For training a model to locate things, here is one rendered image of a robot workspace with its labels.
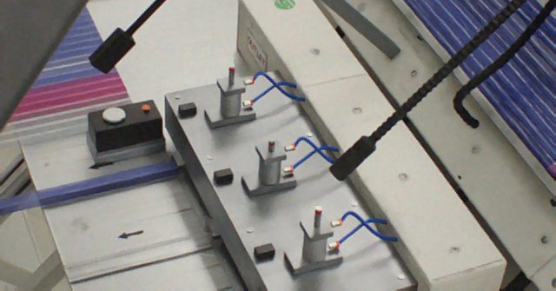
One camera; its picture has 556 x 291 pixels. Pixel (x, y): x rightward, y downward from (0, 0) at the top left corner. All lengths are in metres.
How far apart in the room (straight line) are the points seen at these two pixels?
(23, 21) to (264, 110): 0.63
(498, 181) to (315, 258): 0.20
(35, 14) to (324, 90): 0.64
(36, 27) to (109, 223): 0.58
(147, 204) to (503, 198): 0.37
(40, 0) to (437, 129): 0.64
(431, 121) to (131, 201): 0.32
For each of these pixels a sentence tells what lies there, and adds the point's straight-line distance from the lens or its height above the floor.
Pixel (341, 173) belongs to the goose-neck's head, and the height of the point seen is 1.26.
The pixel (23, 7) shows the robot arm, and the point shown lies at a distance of 0.63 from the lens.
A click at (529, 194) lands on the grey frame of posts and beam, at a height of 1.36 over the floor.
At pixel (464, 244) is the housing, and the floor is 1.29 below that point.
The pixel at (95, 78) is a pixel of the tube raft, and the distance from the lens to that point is 1.36.
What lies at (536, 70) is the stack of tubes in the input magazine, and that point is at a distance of 1.13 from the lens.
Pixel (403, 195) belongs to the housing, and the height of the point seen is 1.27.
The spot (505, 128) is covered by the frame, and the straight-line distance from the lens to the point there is 1.11.
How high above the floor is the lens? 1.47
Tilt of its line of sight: 13 degrees down
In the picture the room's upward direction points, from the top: 46 degrees clockwise
